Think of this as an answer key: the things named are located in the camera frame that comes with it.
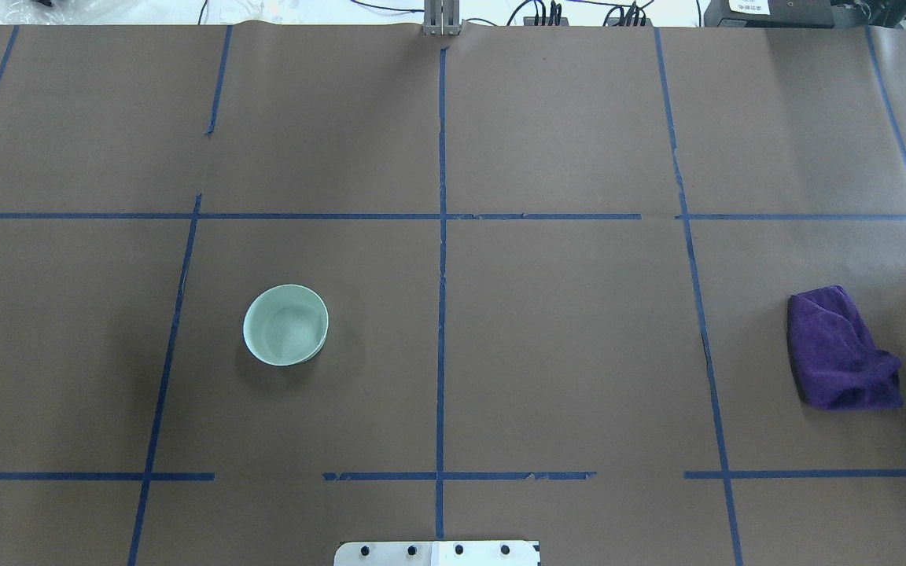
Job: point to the purple cloth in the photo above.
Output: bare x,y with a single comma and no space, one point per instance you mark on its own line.
834,358

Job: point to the light green ceramic bowl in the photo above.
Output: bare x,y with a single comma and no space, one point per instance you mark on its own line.
286,325

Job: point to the black device with label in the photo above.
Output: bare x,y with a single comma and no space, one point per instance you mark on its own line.
769,14

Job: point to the black power strip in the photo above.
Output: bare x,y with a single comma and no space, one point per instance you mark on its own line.
548,20

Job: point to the aluminium frame post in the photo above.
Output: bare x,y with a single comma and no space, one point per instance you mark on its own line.
441,17

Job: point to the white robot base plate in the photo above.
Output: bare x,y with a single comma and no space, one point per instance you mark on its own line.
464,552

